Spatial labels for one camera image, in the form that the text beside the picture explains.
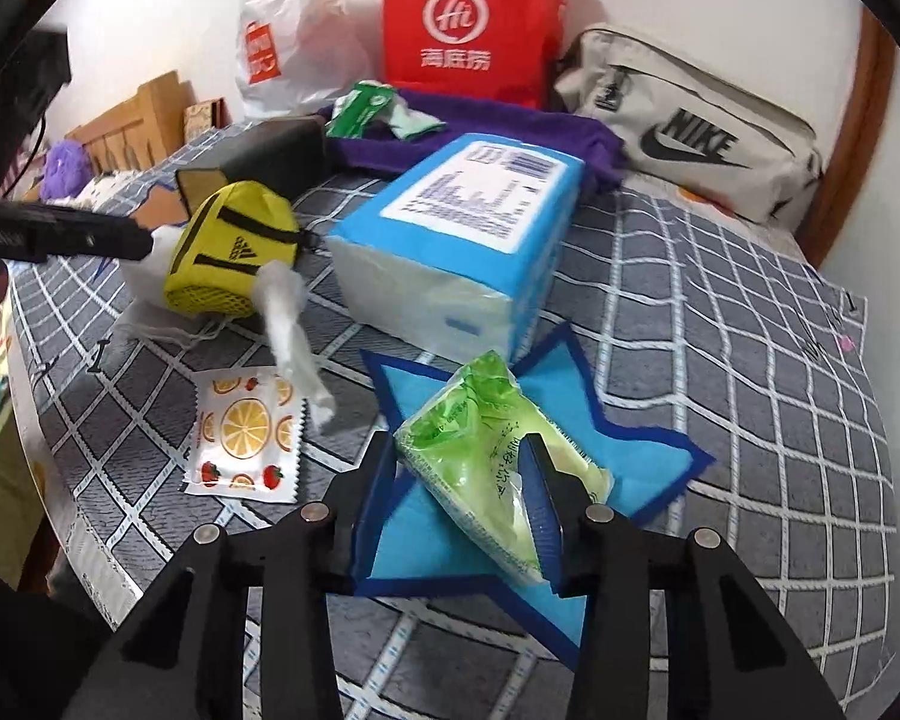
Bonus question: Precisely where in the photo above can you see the green pocket tissue pack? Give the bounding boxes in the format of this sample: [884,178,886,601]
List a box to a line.
[395,356,614,584]

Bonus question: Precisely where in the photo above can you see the green blanket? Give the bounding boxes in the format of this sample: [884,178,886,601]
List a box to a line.
[0,420,46,593]

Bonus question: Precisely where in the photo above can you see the red paper bag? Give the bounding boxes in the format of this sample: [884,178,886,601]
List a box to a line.
[381,0,571,112]

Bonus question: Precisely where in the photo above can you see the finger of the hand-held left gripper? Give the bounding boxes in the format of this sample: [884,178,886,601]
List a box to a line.
[0,199,155,263]

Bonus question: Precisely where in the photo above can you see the blue star patch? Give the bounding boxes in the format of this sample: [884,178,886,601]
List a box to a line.
[352,322,715,672]

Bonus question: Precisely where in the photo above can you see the blue tissue pack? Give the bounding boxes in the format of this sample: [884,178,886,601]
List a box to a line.
[324,133,586,357]

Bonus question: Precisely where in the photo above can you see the fruit print sachet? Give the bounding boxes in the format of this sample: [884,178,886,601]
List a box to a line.
[178,364,307,503]

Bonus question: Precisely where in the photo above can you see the dark tin box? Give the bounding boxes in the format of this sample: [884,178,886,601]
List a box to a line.
[176,118,329,215]

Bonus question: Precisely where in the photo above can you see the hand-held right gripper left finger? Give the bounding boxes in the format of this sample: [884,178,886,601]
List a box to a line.
[101,431,400,720]

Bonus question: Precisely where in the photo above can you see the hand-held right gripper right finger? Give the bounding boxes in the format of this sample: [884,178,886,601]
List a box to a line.
[521,435,845,720]

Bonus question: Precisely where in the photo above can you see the grey waist bag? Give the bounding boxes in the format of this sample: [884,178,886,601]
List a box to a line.
[553,26,826,224]

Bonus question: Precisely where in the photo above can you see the purple plush toy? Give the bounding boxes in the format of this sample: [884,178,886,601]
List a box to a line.
[43,141,92,197]

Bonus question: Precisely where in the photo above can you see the brown star patch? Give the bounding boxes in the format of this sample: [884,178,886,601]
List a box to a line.
[131,187,185,230]

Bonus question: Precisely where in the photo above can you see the white plastic shopping bag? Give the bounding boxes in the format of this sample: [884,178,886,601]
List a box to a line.
[236,0,372,121]

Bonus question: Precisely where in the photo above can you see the purple fabric tray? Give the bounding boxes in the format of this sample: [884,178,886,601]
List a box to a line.
[316,88,625,188]

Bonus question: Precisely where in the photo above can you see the patterned notebook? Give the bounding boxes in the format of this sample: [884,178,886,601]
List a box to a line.
[184,97,230,142]

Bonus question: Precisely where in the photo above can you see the green sachet packet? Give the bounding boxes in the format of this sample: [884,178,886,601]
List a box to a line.
[325,81,398,140]

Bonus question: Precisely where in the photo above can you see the grey checked blanket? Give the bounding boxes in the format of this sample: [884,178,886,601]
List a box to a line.
[7,124,895,720]

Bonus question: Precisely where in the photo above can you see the yellow pouch with black strap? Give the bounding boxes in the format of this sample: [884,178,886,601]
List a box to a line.
[163,181,323,317]

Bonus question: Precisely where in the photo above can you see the white twisted tissue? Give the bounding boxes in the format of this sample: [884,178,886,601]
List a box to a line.
[255,261,340,432]

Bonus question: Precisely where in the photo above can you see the white floral pillow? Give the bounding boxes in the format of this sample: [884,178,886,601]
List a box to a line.
[82,171,143,202]

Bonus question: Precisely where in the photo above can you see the wooden headboard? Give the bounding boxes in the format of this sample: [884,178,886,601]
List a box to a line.
[64,71,196,177]

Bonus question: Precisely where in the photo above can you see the white glove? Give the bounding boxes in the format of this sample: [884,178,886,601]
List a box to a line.
[112,226,226,350]

